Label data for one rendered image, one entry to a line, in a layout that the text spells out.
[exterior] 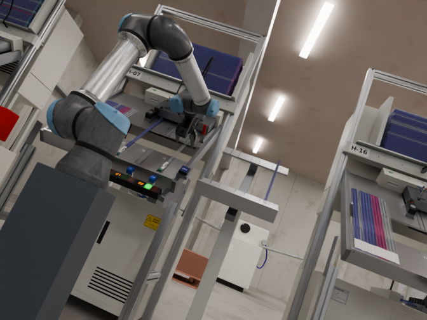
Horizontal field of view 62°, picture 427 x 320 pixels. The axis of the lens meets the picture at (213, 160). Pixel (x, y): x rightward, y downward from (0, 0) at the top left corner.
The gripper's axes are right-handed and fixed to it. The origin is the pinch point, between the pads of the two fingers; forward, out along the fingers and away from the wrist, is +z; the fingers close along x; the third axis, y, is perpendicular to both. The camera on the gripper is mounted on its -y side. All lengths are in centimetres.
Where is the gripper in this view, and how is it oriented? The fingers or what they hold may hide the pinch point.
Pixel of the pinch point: (184, 144)
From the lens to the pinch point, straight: 184.7
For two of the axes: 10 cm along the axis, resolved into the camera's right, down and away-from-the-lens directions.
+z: -1.7, 7.5, 6.5
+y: 3.4, -5.7, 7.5
